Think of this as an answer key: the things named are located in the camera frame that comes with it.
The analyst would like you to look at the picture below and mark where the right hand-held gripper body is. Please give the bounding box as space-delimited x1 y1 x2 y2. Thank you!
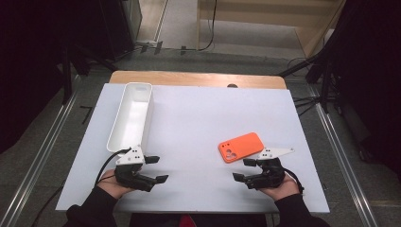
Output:
244 147 295 191

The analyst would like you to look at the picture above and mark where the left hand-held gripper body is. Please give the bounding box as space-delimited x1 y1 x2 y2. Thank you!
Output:
113 144 158 193

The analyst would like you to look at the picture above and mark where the orange phone case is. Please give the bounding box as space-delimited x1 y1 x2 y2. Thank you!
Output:
218 131 265 164

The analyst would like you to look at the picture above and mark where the white rectangular plastic bin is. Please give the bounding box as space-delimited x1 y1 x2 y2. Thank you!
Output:
106 81 155 158

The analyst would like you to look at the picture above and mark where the person's right hand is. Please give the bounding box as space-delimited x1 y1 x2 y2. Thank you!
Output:
258 171 301 201

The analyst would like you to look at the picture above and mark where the person's left hand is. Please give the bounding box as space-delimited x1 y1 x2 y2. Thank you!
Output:
96 168 136 201

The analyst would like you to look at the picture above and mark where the person's dark clothing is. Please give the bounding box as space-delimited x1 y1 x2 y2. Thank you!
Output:
129 213 269 227

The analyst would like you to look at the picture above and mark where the red cloth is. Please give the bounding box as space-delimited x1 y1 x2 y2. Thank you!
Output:
179 214 200 227

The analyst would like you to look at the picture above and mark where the white board sheet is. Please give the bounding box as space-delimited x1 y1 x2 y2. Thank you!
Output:
55 82 331 214

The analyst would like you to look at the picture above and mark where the wooden table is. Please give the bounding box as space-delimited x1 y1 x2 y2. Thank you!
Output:
108 70 288 90

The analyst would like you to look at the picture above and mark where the black metal stand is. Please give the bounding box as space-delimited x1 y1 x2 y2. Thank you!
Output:
56 44 118 106
277 46 335 114

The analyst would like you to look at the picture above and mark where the black cabinet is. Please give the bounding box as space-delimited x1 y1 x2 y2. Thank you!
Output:
99 0 143 61

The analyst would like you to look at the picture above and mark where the dark curtain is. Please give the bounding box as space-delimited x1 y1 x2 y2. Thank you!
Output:
0 0 105 155
330 0 401 178

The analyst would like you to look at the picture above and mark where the light wooden shelf unit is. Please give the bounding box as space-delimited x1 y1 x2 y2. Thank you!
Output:
197 0 346 59

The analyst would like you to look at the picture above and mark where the left hand-held gripper black cable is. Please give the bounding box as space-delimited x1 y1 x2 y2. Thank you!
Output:
94 147 132 187

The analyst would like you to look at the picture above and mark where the hand-held gripper black cable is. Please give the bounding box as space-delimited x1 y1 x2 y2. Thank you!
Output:
94 147 132 187
283 167 305 195

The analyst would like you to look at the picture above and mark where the right hand-held gripper black cable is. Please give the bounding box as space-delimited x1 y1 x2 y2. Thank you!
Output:
283 167 305 195

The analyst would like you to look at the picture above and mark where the metal floor rail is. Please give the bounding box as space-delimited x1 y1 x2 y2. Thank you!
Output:
310 84 379 227
0 75 81 227

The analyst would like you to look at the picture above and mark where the black cable bundle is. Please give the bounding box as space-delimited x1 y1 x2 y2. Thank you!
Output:
292 94 329 117

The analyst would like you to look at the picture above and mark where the thin black hanging cable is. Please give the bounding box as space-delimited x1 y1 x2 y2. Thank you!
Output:
201 0 218 52

